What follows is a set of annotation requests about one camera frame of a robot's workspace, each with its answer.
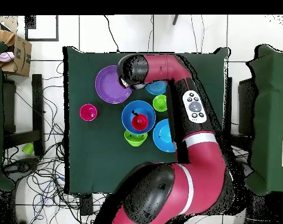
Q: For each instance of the red plastic cup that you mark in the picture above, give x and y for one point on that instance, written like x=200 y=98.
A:
x=140 y=122

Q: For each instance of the large blue plastic bowl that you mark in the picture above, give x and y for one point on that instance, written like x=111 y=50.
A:
x=128 y=116
x=162 y=136

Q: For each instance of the purple plastic bowl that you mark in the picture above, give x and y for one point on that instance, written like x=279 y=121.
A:
x=108 y=86

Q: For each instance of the pink plastic cup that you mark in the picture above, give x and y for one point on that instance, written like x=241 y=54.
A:
x=88 y=112

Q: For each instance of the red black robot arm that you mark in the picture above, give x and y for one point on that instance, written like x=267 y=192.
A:
x=197 y=175

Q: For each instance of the green plastic bowl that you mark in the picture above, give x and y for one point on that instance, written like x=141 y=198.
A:
x=135 y=140

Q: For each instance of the green plastic cup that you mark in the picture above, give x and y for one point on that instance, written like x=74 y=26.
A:
x=159 y=103

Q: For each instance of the small patterned blue bowl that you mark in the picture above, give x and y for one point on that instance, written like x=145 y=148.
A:
x=156 y=88

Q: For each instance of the dark green tablecloth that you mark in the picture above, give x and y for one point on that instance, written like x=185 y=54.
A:
x=96 y=163

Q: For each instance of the black power adapter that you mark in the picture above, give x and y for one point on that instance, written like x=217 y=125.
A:
x=86 y=205

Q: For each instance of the black cabinet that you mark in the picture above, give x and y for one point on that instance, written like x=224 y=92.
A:
x=245 y=109

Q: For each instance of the black metal stand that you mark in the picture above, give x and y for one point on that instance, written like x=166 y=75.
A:
x=37 y=105

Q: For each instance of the green cup on floor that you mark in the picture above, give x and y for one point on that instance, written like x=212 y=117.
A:
x=28 y=148

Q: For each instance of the dark grey machine foot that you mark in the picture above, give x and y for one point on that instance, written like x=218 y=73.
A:
x=22 y=165

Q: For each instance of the cardboard box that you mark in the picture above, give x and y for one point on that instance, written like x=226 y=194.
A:
x=22 y=63

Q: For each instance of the pink cloth bundle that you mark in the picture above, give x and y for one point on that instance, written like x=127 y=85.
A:
x=6 y=57

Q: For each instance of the black square frame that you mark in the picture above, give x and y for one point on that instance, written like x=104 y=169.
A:
x=29 y=23

